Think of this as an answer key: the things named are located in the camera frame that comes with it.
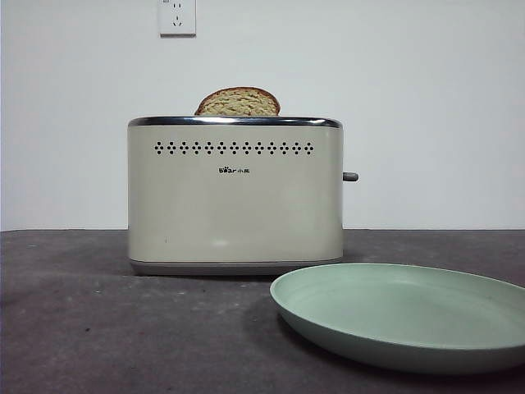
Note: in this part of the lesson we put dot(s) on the large toasted bread slice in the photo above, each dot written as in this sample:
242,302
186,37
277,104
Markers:
238,103

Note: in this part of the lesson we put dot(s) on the pale green round plate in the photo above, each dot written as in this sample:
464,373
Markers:
393,320

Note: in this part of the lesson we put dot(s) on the white wall power socket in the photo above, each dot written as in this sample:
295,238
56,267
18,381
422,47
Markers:
177,20

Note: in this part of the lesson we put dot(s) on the grey toaster lever knob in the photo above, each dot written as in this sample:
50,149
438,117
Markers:
351,177

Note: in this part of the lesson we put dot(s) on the cream two-slot toaster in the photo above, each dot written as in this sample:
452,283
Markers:
234,213

